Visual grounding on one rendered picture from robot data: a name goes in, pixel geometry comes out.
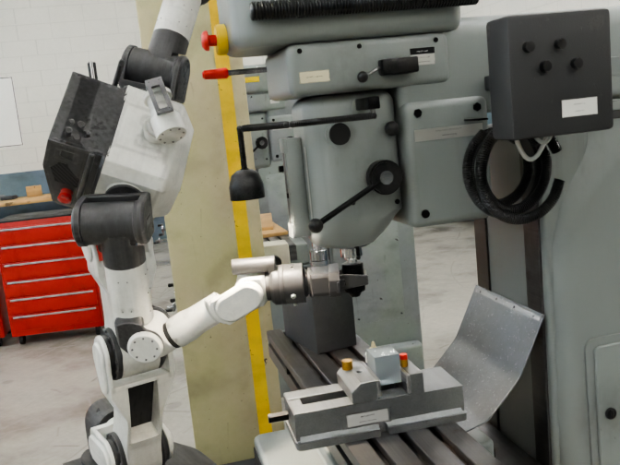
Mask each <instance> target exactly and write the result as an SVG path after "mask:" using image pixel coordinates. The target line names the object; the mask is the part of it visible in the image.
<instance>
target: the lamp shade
mask: <svg viewBox="0 0 620 465"><path fill-rule="evenodd" d="M229 191H230V199H231V201H246V200H253V199H259V198H263V197H265V188H264V183H263V181H262V179H261V176H260V174H259V173H258V172H256V171H255V170H253V169H249V168H246V169H240V170H238V171H236V172H235V173H234V174H233V175H232V176H231V181H230V185H229Z"/></svg>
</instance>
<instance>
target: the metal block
mask: <svg viewBox="0 0 620 465"><path fill-rule="evenodd" d="M366 356H367V366H368V367H369V368H370V369H371V370H372V371H373V372H374V374H375V375H376V376H377V377H378V378H379V379H380V383H381V386H383V385H388V384H394V383H399V382H401V372H400V362H399V353H398V352H397V351H396V350H395V349H393V348H392V347H391V346H390V345H388V346H382V347H376V348H371V349H366Z"/></svg>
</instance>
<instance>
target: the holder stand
mask: <svg viewBox="0 0 620 465"><path fill-rule="evenodd" d="M340 294H341V296H339V297H330V296H329V295H327V296H317V297H310V294H309V295H308V296H307V297H306V303H299V304H297V305H296V306H294V304H283V305H282V311H283V319H284V327H285V335H286V336H287V337H289V338H290V339H292V340H294V341H296V342H298V343H300V344H301V345H303V346H305V348H307V349H309V350H310V351H312V352H315V353H316V354H320V353H324V352H331V351H335V350H338V349H342V348H346V347H350V346H353V345H356V334H355V325H354V314H353V305H352V297H350V295H349V294H348V293H347V292H345V291H344V290H342V289H341V287H340Z"/></svg>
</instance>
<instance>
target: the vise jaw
mask: <svg viewBox="0 0 620 465"><path fill-rule="evenodd" d="M352 367H353V369H352V370H349V371H344V370H342V367H341V369H340V370H339V371H338V372H337V379H338V383H339V385H340V386H341V388H342V389H343V391H344V392H345V393H346V395H347V396H348V398H349V399H350V400H351V402H352V404H354V403H360V402H365V401H370V400H375V399H378V398H379V397H382V393H381V383H380V379H379V378H378V377H377V376H376V375H375V374H374V372H373V371H372V370H371V369H370V368H369V367H368V366H367V365H366V363H365V362H364V361H360V362H353V363H352Z"/></svg>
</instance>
